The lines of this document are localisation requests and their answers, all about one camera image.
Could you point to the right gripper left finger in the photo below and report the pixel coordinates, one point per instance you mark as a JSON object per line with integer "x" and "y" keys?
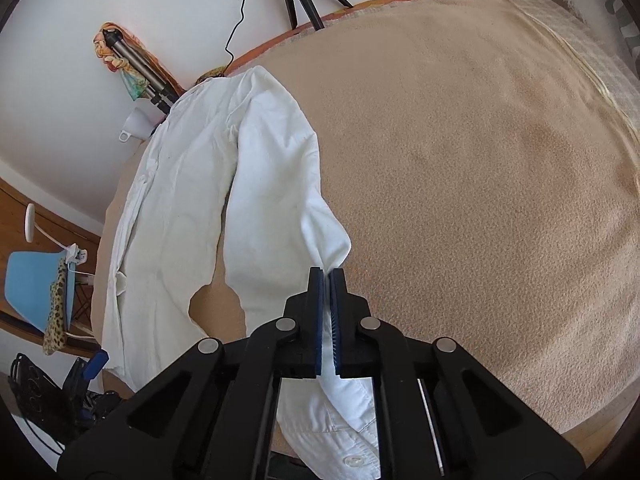
{"x": 288, "y": 347}

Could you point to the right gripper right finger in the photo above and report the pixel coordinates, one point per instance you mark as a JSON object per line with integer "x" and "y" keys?
{"x": 367, "y": 347}

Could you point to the white shirt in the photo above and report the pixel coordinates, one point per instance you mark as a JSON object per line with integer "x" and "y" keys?
{"x": 231, "y": 181}

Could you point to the leopard print cloth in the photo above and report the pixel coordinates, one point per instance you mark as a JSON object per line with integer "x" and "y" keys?
{"x": 54, "y": 336}

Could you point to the white charger plug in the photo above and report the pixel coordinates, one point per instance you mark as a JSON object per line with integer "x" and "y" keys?
{"x": 75, "y": 255}

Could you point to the light blue chair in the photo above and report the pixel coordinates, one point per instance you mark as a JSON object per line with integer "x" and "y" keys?
{"x": 30, "y": 277}

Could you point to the white mug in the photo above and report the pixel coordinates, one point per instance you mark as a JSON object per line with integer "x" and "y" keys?
{"x": 138, "y": 125}

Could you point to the folded grey tripod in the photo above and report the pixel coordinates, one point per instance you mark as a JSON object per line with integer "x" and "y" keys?
{"x": 145, "y": 79}

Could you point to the white desk lamp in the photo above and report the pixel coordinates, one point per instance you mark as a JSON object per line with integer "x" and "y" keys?
{"x": 31, "y": 226}

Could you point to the colourful patterned scarf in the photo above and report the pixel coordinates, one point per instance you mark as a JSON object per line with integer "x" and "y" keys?
{"x": 105, "y": 55}

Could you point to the orange floral bed sheet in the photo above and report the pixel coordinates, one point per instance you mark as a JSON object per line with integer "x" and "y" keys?
{"x": 327, "y": 19}

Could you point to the checked woven bed cover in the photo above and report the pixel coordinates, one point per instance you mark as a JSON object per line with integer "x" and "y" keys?
{"x": 612, "y": 77}

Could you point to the green white patterned pillow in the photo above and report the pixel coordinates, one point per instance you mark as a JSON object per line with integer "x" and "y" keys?
{"x": 612, "y": 23}

